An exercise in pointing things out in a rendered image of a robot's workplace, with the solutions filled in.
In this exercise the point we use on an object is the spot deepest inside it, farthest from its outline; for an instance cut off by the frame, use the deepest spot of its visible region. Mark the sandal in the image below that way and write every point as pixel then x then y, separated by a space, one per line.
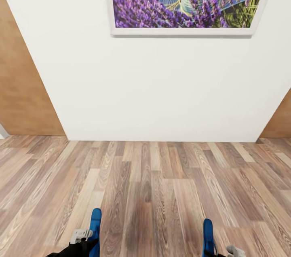
pixel 95 227
pixel 208 243

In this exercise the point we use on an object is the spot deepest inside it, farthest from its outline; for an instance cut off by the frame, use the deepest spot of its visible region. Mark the sliding door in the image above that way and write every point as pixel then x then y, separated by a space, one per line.
pixel 279 125
pixel 25 105

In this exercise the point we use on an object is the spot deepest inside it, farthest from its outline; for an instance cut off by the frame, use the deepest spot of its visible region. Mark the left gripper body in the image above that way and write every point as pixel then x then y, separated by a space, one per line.
pixel 81 249

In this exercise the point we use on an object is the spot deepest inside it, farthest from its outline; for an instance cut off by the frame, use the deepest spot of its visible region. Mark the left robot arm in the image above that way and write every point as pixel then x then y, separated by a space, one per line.
pixel 78 246

